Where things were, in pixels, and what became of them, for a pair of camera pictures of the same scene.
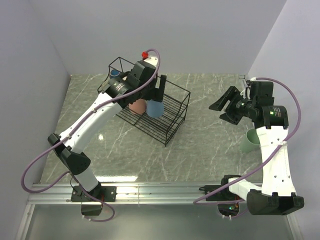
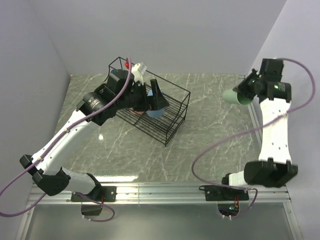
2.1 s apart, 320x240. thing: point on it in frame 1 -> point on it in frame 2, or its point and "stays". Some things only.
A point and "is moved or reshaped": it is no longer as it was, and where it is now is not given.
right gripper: (229, 93) -> (241, 88)
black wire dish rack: (163, 128) stays
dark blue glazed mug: (114, 74) stays
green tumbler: (250, 142) is moved or reshaped
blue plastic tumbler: (154, 109) stays
